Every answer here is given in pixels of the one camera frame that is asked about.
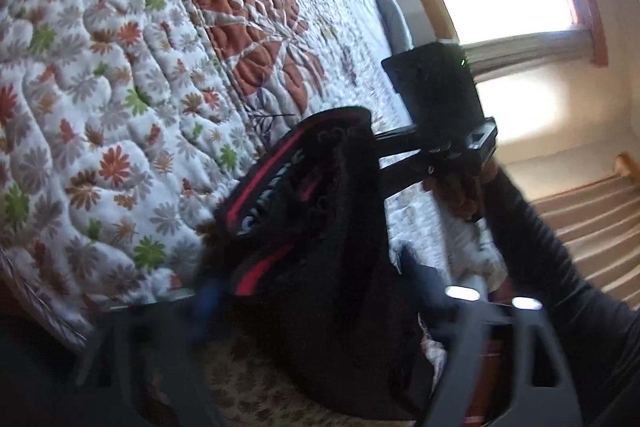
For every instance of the black pants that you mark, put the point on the black pants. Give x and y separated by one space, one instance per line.
325 282

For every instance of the person's right forearm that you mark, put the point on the person's right forearm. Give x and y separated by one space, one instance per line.
540 257

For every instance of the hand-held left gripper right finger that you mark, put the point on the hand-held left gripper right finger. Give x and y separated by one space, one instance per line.
420 277

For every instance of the grey curtain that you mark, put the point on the grey curtain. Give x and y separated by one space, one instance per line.
530 47

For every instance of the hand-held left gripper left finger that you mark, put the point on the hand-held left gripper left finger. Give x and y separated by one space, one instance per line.
207 307

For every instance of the grey pillow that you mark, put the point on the grey pillow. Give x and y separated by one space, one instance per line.
392 12

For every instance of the person's right hand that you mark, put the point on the person's right hand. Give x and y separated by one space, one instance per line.
460 197

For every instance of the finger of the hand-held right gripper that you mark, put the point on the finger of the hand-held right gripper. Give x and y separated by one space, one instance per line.
405 172
400 141

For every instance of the floral quilted blanket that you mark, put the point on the floral quilted blanket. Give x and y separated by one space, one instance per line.
100 57

